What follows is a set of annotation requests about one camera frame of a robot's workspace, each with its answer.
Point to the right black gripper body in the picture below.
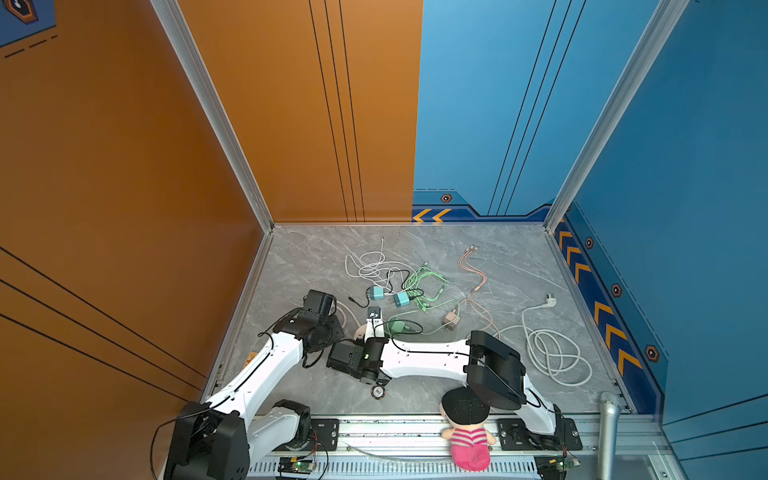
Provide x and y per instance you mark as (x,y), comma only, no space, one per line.
(358,345)

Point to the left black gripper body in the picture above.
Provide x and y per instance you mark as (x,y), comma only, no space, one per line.
(331,331)

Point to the light green charger adapter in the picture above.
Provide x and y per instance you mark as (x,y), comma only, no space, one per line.
(400,327)

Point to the teal charger adapter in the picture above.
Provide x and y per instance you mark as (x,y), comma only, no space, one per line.
(402,299)
(376,293)

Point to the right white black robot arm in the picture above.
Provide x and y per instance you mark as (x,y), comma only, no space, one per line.
(489,367)

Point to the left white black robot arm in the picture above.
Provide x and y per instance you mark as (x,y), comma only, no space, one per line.
(219,438)

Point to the small round black dial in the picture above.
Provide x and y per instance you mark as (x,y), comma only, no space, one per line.
(378,392)

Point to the small wooden block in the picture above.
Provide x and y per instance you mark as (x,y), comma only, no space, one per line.
(250,358)

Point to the pink charger adapter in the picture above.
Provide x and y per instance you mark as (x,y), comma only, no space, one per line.
(451,319)

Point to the plush doll black hat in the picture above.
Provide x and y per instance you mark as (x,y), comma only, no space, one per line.
(470,442)

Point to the left green circuit board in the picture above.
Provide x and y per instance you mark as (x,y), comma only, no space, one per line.
(295,468)

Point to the right circuit board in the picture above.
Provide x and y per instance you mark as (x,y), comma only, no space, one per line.
(555,468)

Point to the grey metal pole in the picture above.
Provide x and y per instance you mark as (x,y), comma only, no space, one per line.
(610,412)

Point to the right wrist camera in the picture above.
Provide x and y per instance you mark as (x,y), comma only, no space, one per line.
(374,324)

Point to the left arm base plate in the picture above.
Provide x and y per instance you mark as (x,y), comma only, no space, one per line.
(323,432)

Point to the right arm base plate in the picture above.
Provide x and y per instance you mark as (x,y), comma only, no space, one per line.
(514,436)

